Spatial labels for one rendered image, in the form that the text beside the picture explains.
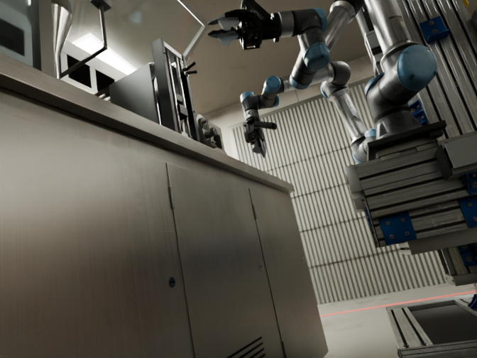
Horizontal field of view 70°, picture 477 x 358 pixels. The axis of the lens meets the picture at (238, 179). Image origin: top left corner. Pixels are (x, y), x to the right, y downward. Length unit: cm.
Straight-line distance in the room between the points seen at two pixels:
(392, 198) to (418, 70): 38
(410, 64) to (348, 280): 353
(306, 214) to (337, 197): 44
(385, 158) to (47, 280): 96
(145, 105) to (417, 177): 105
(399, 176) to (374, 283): 332
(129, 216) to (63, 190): 15
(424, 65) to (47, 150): 99
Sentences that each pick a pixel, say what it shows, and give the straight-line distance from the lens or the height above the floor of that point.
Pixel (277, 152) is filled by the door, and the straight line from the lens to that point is 471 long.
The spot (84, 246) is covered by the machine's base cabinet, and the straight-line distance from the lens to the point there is 65.
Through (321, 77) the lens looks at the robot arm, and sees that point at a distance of 180.
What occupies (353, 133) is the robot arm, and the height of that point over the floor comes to 109.
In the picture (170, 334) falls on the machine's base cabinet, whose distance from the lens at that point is 78.
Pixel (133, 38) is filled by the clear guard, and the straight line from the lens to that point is 198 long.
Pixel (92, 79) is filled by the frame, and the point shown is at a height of 151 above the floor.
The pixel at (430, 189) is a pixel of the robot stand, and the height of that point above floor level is 64.
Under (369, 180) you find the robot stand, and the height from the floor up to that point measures 71.
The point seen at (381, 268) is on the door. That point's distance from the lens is 440.
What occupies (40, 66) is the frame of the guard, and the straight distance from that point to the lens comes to 80.
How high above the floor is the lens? 50
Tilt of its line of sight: 16 degrees up
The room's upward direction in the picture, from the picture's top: 12 degrees counter-clockwise
